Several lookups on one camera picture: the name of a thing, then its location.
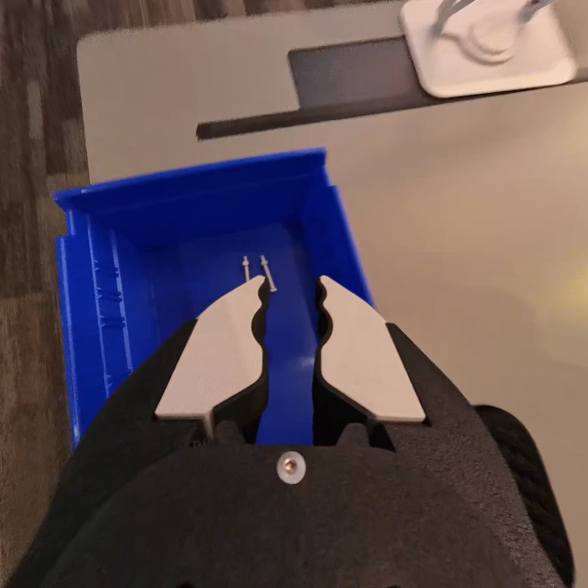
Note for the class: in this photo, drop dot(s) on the grey desk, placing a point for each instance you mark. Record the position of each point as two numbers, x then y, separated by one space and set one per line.
459 229

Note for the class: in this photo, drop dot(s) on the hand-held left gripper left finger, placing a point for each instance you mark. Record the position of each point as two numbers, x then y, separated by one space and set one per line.
206 367

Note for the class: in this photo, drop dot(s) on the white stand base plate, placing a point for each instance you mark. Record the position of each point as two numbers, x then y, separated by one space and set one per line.
528 59

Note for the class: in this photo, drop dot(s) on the blue plastic bin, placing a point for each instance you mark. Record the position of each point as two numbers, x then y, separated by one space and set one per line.
193 239

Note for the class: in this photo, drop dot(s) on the metal bolt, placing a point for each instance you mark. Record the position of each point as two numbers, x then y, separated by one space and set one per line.
246 268
268 273

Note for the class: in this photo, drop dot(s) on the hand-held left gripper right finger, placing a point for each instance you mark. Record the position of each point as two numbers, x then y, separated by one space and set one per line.
367 367

